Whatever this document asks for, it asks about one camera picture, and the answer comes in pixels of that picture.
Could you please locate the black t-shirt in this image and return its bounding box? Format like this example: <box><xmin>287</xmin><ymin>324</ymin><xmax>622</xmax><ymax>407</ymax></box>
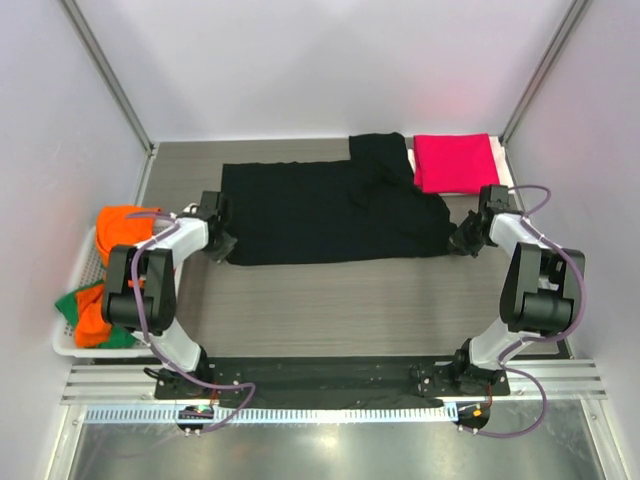
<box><xmin>221</xmin><ymin>133</ymin><xmax>456</xmax><ymax>266</ymax></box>

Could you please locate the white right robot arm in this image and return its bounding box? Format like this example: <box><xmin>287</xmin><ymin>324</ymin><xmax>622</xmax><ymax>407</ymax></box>
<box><xmin>445</xmin><ymin>185</ymin><xmax>585</xmax><ymax>396</ymax></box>

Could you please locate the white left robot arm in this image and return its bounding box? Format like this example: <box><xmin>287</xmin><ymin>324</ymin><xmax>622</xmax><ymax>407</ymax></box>
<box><xmin>101</xmin><ymin>191</ymin><xmax>237</xmax><ymax>399</ymax></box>

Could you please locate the folded pink t-shirt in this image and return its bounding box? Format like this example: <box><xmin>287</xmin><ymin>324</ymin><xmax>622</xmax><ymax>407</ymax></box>
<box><xmin>412</xmin><ymin>132</ymin><xmax>502</xmax><ymax>197</ymax></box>

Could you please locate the orange t-shirt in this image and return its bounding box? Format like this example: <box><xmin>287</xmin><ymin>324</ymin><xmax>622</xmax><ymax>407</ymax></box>
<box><xmin>74</xmin><ymin>205</ymin><xmax>160</xmax><ymax>349</ymax></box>

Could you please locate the white plastic laundry basket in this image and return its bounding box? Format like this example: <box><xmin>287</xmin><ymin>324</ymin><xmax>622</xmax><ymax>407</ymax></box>
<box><xmin>52</xmin><ymin>226</ymin><xmax>152</xmax><ymax>359</ymax></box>

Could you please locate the green t-shirt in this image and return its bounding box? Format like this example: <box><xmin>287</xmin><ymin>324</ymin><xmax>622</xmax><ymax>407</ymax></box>
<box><xmin>55</xmin><ymin>281</ymin><xmax>136</xmax><ymax>349</ymax></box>

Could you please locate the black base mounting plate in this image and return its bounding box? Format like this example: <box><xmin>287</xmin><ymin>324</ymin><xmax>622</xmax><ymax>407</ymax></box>
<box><xmin>145</xmin><ymin>356</ymin><xmax>510</xmax><ymax>409</ymax></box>

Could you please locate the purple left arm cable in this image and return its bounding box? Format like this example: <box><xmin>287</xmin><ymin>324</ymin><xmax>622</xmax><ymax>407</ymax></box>
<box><xmin>124</xmin><ymin>209</ymin><xmax>257</xmax><ymax>431</ymax></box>

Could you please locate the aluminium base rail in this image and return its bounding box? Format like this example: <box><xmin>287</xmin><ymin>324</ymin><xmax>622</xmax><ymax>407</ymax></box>
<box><xmin>60</xmin><ymin>358</ymin><xmax>607</xmax><ymax>405</ymax></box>

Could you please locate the white slotted cable duct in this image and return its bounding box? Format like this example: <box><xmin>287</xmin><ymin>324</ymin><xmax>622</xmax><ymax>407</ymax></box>
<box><xmin>84</xmin><ymin>403</ymin><xmax>458</xmax><ymax>425</ymax></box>

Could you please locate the left aluminium frame post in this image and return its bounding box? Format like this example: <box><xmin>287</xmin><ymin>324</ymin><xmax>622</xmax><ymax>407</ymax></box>
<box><xmin>58</xmin><ymin>0</ymin><xmax>154</xmax><ymax>157</ymax></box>

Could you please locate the aluminium frame post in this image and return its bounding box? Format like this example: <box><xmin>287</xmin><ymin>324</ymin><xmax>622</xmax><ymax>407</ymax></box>
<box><xmin>58</xmin><ymin>0</ymin><xmax>154</xmax><ymax>157</ymax></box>
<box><xmin>499</xmin><ymin>0</ymin><xmax>594</xmax><ymax>146</ymax></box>

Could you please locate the right aluminium frame post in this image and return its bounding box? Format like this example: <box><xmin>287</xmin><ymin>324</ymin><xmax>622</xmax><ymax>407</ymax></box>
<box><xmin>499</xmin><ymin>0</ymin><xmax>594</xmax><ymax>146</ymax></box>

